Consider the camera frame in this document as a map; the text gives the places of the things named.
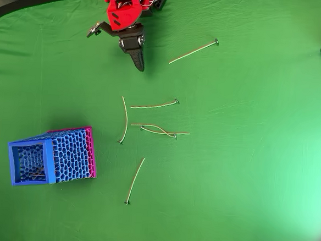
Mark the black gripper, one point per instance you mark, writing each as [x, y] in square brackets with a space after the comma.
[130, 42]

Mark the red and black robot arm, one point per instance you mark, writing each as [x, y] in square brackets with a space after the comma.
[124, 13]

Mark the blue and magenta mesh basket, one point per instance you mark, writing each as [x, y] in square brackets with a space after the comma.
[70, 152]

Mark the green cloth with black rim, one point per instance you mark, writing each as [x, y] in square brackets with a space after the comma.
[229, 158]

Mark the black gripper camera mount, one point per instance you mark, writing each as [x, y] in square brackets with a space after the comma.
[100, 28]

